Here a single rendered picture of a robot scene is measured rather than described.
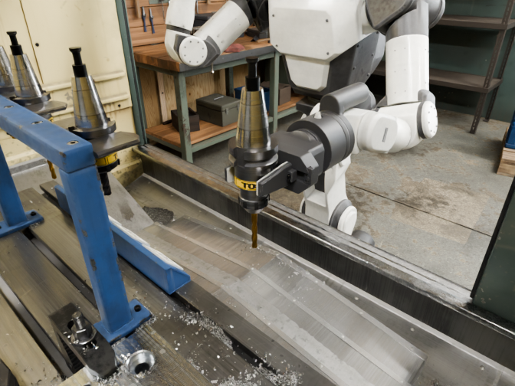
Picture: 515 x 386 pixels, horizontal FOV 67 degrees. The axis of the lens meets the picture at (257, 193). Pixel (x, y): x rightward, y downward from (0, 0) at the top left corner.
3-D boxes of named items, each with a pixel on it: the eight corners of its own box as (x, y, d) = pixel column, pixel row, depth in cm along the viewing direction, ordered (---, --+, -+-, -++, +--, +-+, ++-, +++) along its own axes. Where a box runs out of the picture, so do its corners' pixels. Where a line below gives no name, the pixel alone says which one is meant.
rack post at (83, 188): (136, 302, 69) (103, 148, 54) (153, 317, 66) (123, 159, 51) (82, 335, 63) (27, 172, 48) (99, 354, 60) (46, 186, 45)
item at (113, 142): (126, 133, 56) (126, 128, 56) (148, 142, 53) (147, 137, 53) (80, 147, 52) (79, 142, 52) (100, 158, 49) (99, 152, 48)
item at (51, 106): (59, 103, 69) (58, 98, 69) (73, 109, 66) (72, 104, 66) (18, 112, 65) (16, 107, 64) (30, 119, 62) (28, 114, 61)
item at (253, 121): (227, 144, 48) (225, 89, 45) (249, 132, 51) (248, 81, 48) (257, 152, 46) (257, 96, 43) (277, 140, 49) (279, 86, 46)
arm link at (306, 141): (239, 120, 55) (291, 101, 62) (241, 181, 60) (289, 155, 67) (313, 144, 47) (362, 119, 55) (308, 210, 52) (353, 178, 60)
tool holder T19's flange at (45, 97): (8, 108, 69) (4, 94, 68) (44, 100, 73) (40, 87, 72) (22, 116, 65) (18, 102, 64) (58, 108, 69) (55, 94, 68)
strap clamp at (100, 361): (87, 351, 60) (63, 279, 53) (135, 407, 53) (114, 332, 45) (66, 366, 58) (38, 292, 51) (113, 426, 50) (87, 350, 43)
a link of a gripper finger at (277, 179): (256, 177, 47) (287, 160, 51) (256, 199, 49) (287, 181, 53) (266, 181, 47) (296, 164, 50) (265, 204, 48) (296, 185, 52)
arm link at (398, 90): (386, 145, 96) (385, 53, 95) (442, 140, 88) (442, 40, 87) (366, 142, 87) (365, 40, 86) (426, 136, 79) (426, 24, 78)
